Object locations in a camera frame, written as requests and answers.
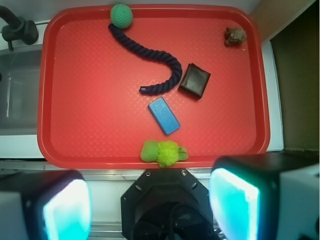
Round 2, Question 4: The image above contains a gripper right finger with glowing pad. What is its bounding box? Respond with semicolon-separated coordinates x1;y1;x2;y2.
208;153;320;240

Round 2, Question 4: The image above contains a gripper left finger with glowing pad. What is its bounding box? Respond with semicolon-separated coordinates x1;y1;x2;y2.
0;170;93;240

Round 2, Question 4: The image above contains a brown grey rock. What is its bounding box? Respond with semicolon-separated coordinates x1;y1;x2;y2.
224;27;247;47

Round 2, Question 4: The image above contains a lime green plush toy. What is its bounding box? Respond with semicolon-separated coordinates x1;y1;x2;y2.
140;140;189;168

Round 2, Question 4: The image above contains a dark brown leather wallet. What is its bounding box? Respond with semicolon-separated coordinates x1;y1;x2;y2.
178;63;211;100

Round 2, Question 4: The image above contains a metal sink basin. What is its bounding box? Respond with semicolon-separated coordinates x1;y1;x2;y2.
0;49;42;136

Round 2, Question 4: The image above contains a blue rectangular block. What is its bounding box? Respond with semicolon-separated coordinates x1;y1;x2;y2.
148;97;181;136

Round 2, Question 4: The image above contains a green knitted ball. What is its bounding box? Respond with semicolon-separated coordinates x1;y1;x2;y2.
110;3;133;29

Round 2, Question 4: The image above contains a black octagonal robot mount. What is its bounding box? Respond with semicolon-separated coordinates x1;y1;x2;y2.
120;168;219;240

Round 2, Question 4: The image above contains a dark navy rope piece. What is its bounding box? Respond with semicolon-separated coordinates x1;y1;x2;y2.
107;23;183;96

